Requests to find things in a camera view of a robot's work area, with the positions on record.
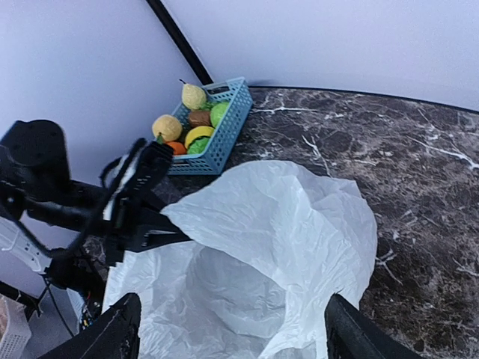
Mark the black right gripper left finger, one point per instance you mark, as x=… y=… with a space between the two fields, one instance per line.
x=113 y=335

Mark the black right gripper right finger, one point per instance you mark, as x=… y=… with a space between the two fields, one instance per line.
x=350 y=334

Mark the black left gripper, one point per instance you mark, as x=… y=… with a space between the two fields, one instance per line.
x=139 y=232

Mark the white plastic bag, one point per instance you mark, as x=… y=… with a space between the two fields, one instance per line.
x=269 y=244

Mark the brown potato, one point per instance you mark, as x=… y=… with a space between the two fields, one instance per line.
x=198 y=118

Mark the yellow fruit slice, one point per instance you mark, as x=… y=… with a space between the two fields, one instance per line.
x=193 y=97

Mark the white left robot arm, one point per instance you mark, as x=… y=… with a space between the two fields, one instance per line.
x=35 y=181

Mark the orange fruit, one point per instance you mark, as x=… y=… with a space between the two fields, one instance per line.
x=179 y=148

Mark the green fruit with dark patch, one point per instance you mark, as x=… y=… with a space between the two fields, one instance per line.
x=198 y=146

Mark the green round fruit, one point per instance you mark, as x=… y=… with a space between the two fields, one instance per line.
x=217 y=112

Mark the white perforated storage basket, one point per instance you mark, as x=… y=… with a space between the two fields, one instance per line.
x=15 y=332

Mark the yellow lemon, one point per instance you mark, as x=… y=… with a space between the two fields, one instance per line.
x=198 y=132

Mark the light blue plastic basket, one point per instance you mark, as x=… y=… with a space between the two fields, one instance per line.
x=212 y=160

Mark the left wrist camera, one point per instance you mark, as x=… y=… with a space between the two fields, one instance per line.
x=129 y=178

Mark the black left corner post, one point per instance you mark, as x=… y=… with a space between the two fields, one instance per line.
x=180 y=41

